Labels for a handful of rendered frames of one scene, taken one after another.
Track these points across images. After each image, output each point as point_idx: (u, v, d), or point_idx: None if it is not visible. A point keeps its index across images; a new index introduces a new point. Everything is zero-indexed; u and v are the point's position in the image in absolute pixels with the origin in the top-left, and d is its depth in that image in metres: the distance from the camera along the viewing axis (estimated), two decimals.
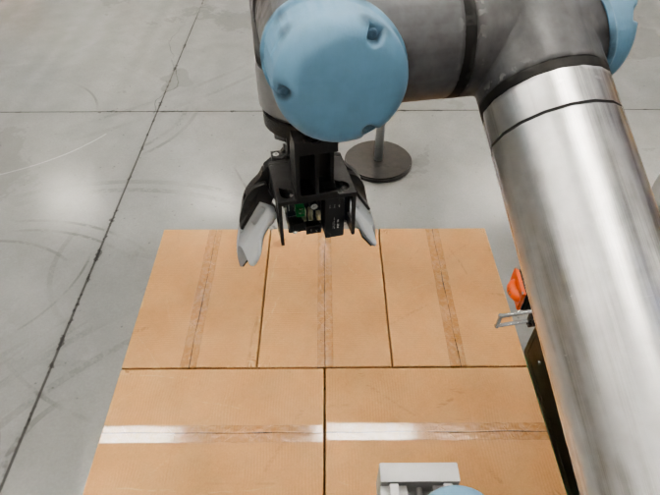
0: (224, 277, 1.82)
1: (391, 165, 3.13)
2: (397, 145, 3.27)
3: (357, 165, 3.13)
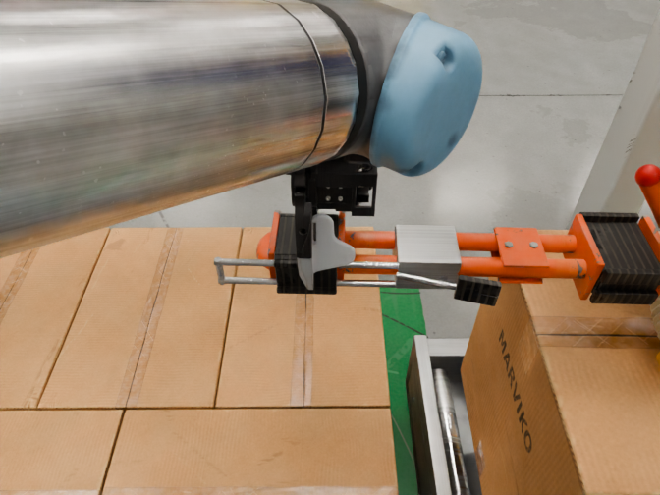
0: (32, 288, 1.45)
1: None
2: None
3: None
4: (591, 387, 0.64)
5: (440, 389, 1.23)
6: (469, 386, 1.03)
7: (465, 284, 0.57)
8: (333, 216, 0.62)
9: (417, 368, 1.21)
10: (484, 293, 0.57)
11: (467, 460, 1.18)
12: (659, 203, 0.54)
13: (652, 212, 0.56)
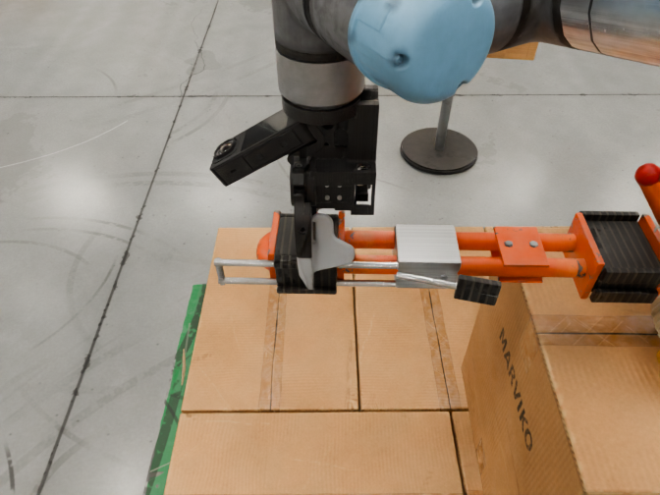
0: None
1: (455, 155, 2.74)
2: (459, 133, 2.89)
3: (415, 155, 2.74)
4: (591, 386, 0.64)
5: None
6: (470, 384, 1.03)
7: (465, 284, 0.57)
8: (333, 216, 0.62)
9: None
10: (484, 293, 0.57)
11: None
12: (659, 202, 0.54)
13: (652, 211, 0.56)
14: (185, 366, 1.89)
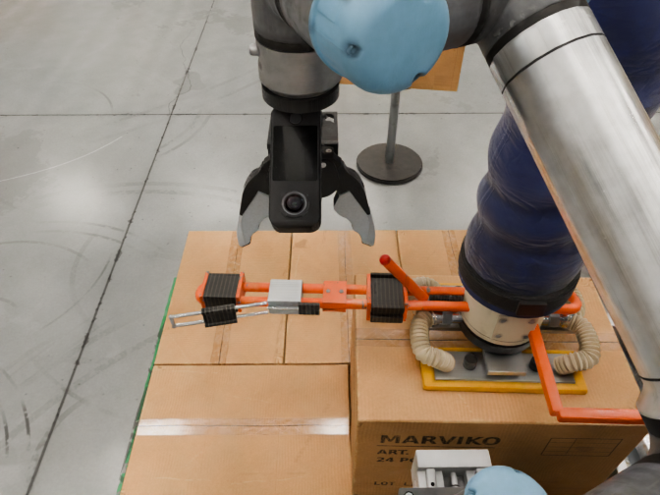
0: (248, 277, 1.89)
1: (402, 168, 3.20)
2: (408, 148, 3.34)
3: (368, 167, 3.20)
4: (376, 367, 1.17)
5: None
6: (351, 371, 1.56)
7: (302, 306, 1.11)
8: (237, 274, 1.16)
9: None
10: (312, 309, 1.12)
11: None
12: (393, 273, 1.07)
13: (394, 276, 1.09)
14: None
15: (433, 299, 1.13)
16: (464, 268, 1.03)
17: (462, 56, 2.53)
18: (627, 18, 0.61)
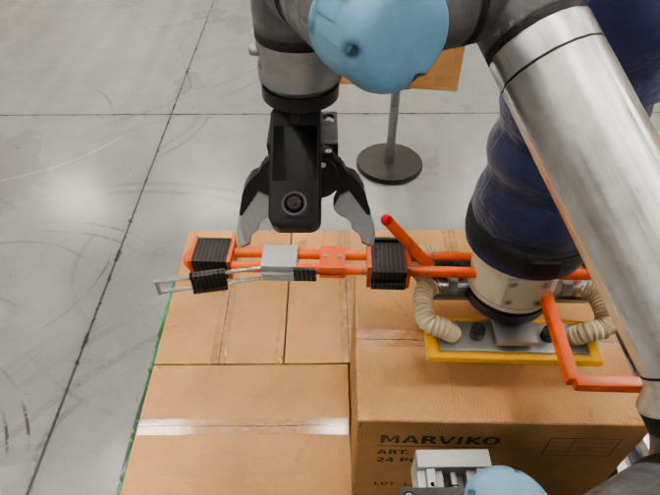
0: (248, 277, 1.89)
1: (402, 168, 3.20)
2: (408, 148, 3.34)
3: (368, 167, 3.20)
4: (376, 367, 1.17)
5: None
6: None
7: (297, 272, 1.04)
8: (228, 239, 1.08)
9: None
10: (308, 275, 1.04)
11: None
12: (396, 234, 1.00)
13: (396, 239, 1.02)
14: None
15: (438, 264, 1.06)
16: (471, 228, 0.96)
17: (462, 56, 2.53)
18: (624, 18, 0.61)
